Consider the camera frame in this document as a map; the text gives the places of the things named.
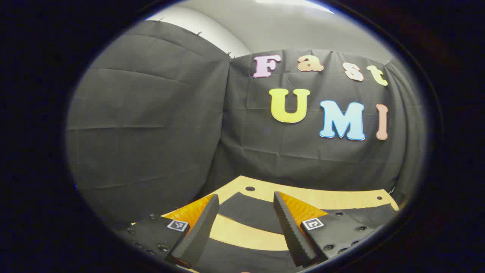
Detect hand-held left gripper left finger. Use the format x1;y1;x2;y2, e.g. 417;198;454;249
116;193;221;270

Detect black backdrop cloth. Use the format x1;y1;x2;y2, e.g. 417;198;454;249
65;20;427;228

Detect dark grey jeans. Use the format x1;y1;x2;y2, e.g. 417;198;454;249
189;191;398;273

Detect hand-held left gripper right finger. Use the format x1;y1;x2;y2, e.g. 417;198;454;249
273;191;377;268

